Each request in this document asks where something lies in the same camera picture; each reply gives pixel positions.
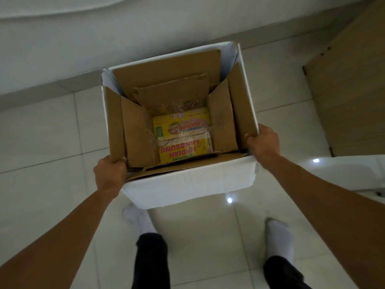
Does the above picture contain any person's black trouser leg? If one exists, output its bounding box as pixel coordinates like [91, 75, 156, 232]
[132, 232, 171, 289]
[263, 256, 313, 289]

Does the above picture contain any wooden cabinet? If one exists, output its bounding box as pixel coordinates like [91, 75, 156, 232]
[303, 0, 385, 157]

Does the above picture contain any person's left forearm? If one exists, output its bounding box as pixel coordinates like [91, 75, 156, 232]
[0, 189, 116, 289]

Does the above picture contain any person's left white sock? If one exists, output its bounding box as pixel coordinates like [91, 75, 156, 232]
[123, 203, 157, 238]

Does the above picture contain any yellow product box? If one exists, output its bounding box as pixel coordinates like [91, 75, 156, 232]
[152, 107, 212, 140]
[158, 133, 213, 165]

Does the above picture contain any person's right black trouser leg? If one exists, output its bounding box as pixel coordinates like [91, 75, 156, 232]
[263, 256, 313, 289]

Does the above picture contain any person's right forearm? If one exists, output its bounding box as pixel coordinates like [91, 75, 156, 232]
[266, 155, 385, 289]

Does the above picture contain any person's left hand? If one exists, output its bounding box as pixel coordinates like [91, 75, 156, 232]
[93, 155, 128, 194]

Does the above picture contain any white cardboard box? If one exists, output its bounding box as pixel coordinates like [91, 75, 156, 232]
[101, 41, 260, 210]

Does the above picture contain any person's left black trouser leg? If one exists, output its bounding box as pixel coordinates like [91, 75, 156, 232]
[132, 232, 171, 289]

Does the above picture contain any person's right hand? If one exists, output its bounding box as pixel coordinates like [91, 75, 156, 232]
[244, 123, 281, 170]

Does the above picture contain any person's white sock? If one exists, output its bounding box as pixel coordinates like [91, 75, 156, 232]
[265, 218, 295, 265]
[123, 203, 157, 238]

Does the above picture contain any person's right white sock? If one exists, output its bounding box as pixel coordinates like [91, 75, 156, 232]
[265, 218, 295, 265]

